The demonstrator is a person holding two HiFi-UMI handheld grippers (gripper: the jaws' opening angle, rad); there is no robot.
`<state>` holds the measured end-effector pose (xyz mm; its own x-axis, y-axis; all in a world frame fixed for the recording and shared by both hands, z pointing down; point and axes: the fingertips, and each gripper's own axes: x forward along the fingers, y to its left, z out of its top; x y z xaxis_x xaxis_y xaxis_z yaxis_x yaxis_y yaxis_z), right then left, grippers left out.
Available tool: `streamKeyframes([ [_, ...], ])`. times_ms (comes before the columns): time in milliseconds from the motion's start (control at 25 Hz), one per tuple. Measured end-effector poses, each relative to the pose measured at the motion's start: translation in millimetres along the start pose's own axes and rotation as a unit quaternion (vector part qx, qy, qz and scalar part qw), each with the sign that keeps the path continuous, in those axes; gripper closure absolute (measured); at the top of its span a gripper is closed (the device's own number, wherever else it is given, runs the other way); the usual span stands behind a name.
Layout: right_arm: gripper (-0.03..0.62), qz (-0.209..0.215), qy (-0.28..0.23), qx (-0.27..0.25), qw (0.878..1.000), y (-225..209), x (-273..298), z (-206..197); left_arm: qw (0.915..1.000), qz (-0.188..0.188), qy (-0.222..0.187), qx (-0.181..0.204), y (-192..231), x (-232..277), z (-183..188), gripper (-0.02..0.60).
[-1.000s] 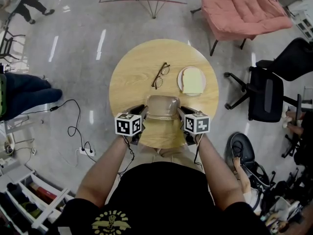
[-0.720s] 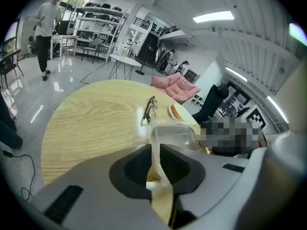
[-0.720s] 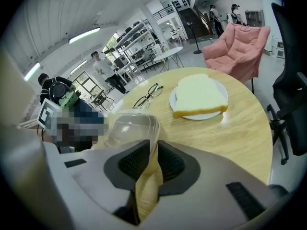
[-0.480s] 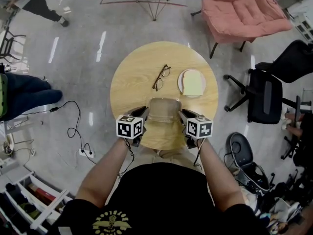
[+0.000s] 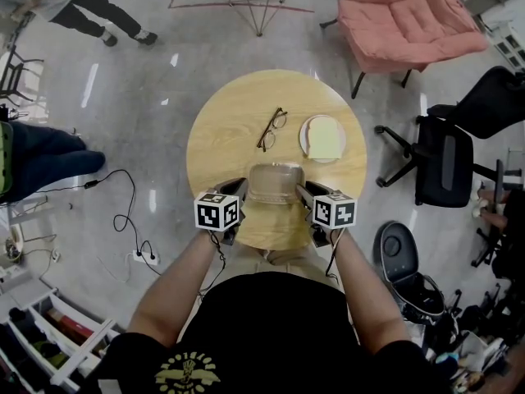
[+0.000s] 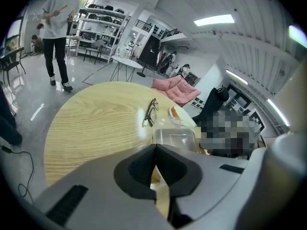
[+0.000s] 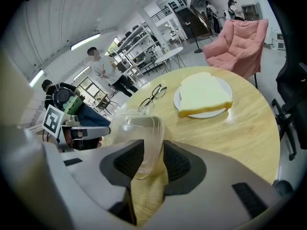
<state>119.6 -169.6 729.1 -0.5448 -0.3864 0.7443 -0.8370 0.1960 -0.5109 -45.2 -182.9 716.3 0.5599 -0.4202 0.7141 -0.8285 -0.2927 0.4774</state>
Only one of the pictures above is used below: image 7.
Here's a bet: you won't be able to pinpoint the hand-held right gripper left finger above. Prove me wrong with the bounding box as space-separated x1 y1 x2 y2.
7 128 144 226

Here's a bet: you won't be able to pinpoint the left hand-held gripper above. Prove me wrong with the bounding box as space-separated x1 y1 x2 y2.
42 104 111 153

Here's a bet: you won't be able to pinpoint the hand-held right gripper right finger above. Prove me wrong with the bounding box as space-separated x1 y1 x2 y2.
143 139 295 229

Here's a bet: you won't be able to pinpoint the round wooden table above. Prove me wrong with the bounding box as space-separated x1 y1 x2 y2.
103 66 281 227

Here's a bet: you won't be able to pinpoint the black eyeglasses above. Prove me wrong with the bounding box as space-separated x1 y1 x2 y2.
138 84 168 110

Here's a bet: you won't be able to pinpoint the long ceiling light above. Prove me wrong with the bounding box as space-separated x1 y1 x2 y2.
28 69 45 88
70 32 101 51

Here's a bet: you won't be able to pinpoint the white bread slice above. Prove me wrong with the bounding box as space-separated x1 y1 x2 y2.
177 72 234 118

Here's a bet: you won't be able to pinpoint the white metal shelving unit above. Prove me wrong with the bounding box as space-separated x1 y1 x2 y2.
115 22 166 81

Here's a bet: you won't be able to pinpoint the white plate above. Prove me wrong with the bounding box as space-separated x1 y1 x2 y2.
173 77 233 119

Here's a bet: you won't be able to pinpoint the white round side table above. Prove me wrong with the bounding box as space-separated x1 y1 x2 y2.
155 46 187 75

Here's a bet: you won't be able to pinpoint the black floor stand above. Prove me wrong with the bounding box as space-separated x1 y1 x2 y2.
186 20 204 54

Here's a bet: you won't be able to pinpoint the black mesh office chair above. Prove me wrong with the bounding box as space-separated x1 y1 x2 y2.
266 0 307 161

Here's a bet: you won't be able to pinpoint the pink armchair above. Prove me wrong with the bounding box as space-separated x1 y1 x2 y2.
201 18 269 90

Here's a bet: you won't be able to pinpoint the dark staircase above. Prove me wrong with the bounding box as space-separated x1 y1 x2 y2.
176 6 209 40

